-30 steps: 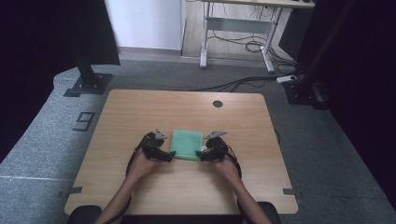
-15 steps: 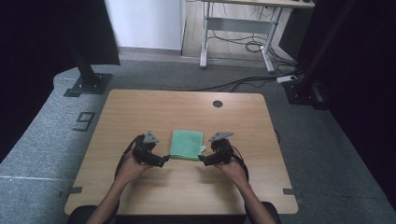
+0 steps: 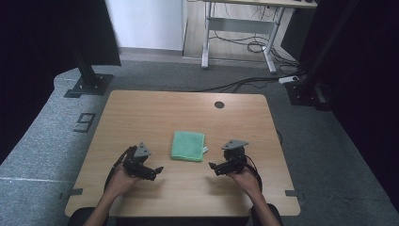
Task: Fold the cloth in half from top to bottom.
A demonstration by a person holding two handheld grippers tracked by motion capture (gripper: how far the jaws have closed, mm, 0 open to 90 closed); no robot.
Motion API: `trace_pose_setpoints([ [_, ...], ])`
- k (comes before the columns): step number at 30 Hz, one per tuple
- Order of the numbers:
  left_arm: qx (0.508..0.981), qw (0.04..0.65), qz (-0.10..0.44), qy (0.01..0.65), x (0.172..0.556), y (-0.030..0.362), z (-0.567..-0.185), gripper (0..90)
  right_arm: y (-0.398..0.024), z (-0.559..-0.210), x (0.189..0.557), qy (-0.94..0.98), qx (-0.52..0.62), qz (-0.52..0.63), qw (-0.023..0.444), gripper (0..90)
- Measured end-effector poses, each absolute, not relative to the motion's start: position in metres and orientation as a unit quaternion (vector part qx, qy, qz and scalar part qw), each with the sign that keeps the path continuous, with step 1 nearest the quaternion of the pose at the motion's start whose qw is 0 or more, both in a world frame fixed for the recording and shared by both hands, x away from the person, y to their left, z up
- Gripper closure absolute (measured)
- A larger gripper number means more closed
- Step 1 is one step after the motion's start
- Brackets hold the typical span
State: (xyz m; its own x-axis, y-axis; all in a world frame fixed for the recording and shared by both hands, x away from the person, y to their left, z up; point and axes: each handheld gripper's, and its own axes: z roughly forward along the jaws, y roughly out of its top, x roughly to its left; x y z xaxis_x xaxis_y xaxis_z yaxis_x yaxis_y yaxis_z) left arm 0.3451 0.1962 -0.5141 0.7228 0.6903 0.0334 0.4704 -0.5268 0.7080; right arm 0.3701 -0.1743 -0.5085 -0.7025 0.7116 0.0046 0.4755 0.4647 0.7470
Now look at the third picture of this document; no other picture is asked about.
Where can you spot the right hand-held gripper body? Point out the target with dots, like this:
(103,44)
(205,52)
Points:
(234,157)

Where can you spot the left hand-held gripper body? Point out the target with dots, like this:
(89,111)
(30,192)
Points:
(135,161)

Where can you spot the green cloth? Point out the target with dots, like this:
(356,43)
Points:
(187,146)

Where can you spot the person's right hand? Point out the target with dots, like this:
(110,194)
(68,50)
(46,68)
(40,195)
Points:
(246,182)

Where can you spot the person's left hand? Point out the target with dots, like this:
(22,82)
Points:
(120,183)

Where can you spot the grey floor tape strip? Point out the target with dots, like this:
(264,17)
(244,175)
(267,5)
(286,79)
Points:
(72,193)
(293,193)

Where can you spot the person's left leg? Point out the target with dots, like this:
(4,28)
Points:
(78,218)

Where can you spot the black metal stand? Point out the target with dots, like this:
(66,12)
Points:
(89,81)
(309,84)

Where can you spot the white power strip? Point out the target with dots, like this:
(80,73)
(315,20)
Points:
(288,79)

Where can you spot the black curtain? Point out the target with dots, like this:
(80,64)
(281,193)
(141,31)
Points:
(367,94)
(37,62)

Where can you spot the white metal frame desk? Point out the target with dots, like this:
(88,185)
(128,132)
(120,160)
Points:
(241,25)

